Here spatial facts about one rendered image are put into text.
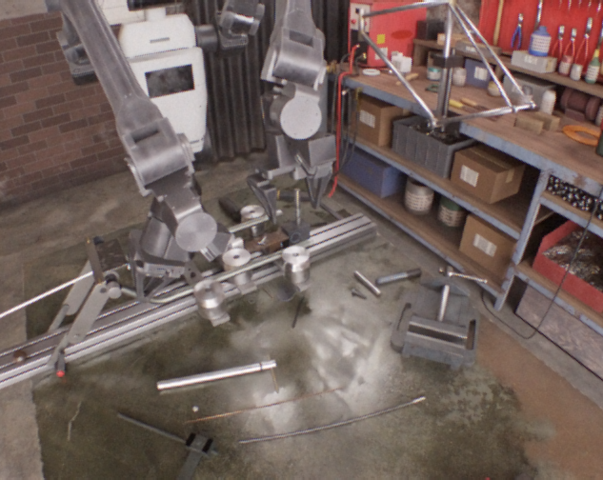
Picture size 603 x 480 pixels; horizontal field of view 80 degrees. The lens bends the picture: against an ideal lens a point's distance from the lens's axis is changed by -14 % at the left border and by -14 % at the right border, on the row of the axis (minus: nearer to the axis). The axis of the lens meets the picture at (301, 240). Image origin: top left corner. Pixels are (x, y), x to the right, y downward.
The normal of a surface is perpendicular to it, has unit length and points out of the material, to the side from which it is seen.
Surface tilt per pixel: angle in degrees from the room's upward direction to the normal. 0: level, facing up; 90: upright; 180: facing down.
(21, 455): 0
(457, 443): 0
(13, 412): 0
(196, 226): 90
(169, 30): 90
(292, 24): 40
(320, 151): 80
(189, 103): 90
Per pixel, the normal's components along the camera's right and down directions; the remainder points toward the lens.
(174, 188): -0.14, -0.74
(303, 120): 0.32, 0.41
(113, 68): 0.24, -0.25
